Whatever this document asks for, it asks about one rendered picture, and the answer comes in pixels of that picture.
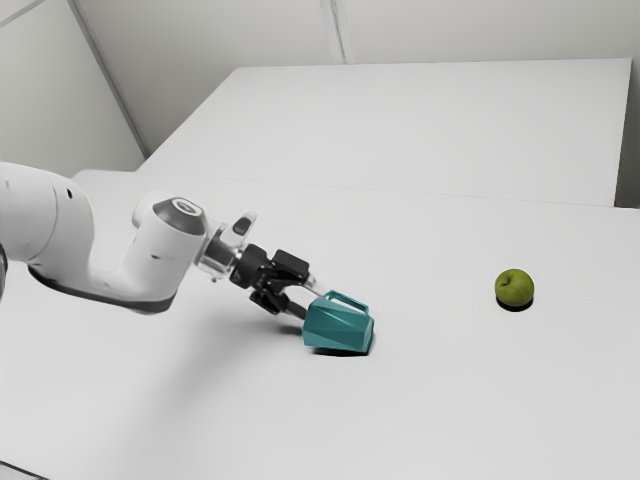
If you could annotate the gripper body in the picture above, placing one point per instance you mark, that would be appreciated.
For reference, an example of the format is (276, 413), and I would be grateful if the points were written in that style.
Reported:
(255, 267)

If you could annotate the green apple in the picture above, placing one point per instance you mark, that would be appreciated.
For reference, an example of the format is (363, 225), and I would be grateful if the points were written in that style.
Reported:
(514, 286)

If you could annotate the teal faceted mug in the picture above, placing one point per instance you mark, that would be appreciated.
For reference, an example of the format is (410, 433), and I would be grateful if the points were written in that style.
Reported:
(339, 325)

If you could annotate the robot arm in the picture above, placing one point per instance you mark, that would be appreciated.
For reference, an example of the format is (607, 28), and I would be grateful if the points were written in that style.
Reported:
(60, 230)

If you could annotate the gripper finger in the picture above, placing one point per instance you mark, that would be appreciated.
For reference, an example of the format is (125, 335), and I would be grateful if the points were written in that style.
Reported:
(292, 270)
(280, 302)

